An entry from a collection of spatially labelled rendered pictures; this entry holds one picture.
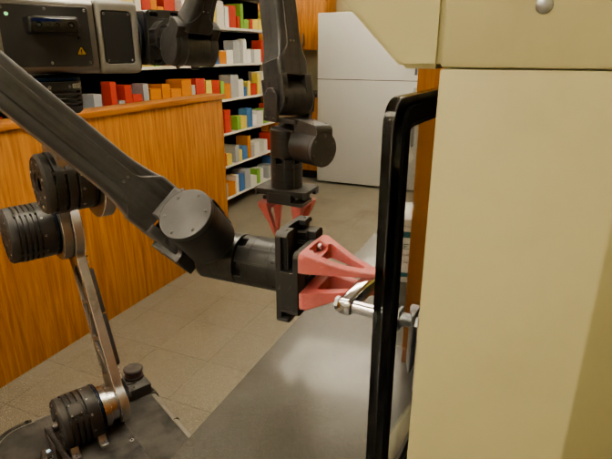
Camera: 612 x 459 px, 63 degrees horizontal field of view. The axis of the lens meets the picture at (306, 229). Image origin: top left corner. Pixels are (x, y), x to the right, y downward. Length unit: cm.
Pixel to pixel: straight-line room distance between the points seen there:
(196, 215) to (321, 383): 40
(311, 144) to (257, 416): 42
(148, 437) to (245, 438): 113
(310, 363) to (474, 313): 50
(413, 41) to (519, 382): 25
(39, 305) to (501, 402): 246
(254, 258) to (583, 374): 32
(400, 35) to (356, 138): 522
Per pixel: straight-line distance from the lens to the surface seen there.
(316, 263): 50
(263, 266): 53
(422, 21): 34
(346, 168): 565
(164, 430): 185
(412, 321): 44
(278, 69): 86
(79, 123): 60
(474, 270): 37
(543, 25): 34
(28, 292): 266
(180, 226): 50
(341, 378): 82
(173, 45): 114
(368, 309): 46
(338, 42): 556
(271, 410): 76
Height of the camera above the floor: 142
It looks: 20 degrees down
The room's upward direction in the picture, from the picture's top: straight up
